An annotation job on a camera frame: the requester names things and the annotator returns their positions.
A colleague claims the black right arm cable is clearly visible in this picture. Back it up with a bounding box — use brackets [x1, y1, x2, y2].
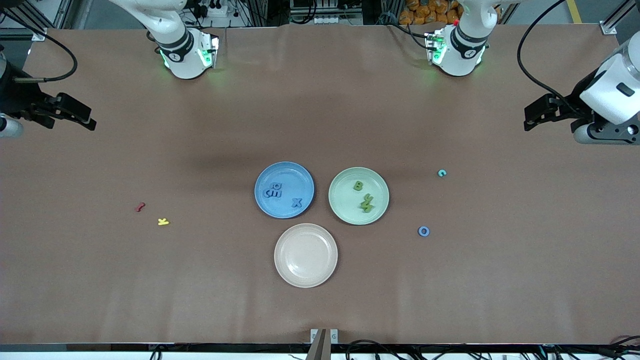
[0, 10, 79, 83]

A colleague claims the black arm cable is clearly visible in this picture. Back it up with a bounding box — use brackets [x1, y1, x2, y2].
[516, 0, 591, 116]
[0, 10, 79, 83]

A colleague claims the orange fruit net bag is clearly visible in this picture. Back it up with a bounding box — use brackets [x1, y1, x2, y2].
[398, 0, 463, 26]

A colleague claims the black cable bundle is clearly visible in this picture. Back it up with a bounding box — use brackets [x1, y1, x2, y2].
[345, 336, 640, 360]

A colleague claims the beige pink round plate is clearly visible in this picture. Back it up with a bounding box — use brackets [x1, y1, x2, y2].
[274, 223, 339, 289]

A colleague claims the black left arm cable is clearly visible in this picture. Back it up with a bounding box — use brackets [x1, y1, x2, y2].
[516, 0, 591, 116]

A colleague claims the metal table edge bracket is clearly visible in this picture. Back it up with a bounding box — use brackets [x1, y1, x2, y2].
[310, 328, 339, 360]

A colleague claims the blue round plate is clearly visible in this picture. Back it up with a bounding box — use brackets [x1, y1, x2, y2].
[254, 161, 315, 219]

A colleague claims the white power strip with plugs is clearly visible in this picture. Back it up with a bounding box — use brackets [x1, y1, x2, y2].
[192, 0, 228, 18]

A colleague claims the light green round plate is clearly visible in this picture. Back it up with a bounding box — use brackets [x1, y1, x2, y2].
[328, 167, 390, 226]

